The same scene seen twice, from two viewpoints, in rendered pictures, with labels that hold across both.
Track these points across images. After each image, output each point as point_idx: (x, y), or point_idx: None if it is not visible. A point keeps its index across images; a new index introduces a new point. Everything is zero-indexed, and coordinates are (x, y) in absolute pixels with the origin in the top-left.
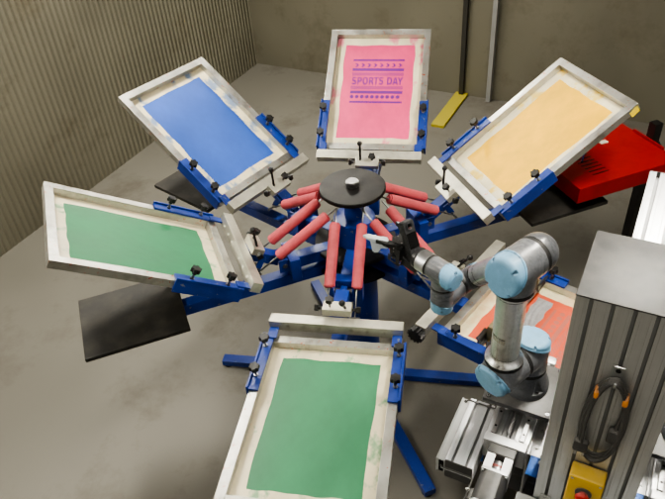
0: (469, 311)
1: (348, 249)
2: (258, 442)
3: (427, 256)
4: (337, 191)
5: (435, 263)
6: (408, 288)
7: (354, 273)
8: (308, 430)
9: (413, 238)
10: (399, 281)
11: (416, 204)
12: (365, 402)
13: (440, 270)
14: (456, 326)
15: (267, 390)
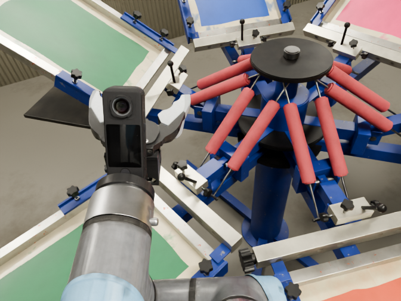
0: (339, 272)
1: None
2: (20, 266)
3: (101, 211)
4: (270, 56)
5: (88, 248)
6: (302, 194)
7: (236, 151)
8: (61, 288)
9: (126, 141)
10: (292, 183)
11: (361, 108)
12: None
13: (70, 282)
14: (295, 289)
15: (79, 218)
